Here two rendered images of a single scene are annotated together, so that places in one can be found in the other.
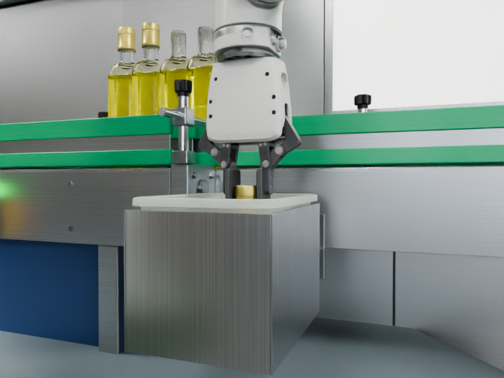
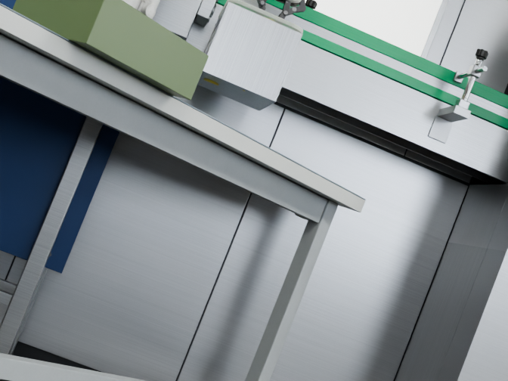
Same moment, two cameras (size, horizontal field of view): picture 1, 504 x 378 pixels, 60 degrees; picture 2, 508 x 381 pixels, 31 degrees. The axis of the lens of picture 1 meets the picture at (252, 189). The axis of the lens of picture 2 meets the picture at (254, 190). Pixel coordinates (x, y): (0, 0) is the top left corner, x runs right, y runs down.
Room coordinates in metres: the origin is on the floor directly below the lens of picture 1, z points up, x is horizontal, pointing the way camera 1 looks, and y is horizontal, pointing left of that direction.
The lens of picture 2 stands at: (-1.25, 0.85, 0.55)
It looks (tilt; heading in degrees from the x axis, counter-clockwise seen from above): 3 degrees up; 332
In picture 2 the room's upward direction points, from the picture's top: 22 degrees clockwise
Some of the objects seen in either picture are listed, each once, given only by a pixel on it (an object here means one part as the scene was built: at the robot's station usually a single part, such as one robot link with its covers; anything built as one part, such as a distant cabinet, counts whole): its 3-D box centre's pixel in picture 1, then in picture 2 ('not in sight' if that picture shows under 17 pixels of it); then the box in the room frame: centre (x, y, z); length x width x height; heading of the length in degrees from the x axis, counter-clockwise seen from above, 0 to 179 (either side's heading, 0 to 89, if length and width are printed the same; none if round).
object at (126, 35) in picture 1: (127, 40); not in sight; (0.87, 0.25, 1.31); 0.04 x 0.04 x 0.04
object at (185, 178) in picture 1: (195, 187); (207, 7); (0.70, 0.09, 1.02); 0.09 x 0.04 x 0.07; 160
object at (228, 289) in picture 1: (242, 263); (243, 60); (0.57, 0.01, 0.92); 0.27 x 0.17 x 0.15; 160
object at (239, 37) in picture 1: (249, 47); not in sight; (0.54, 0.00, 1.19); 0.09 x 0.08 x 0.03; 68
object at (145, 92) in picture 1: (151, 115); not in sight; (0.85, 0.20, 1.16); 0.06 x 0.06 x 0.21; 70
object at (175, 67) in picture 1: (178, 114); not in sight; (0.83, 0.14, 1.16); 0.06 x 0.06 x 0.21; 70
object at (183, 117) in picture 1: (190, 124); not in sight; (0.68, 0.09, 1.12); 0.17 x 0.03 x 0.12; 160
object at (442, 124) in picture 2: not in sight; (462, 94); (0.46, -0.50, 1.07); 0.17 x 0.05 x 0.23; 160
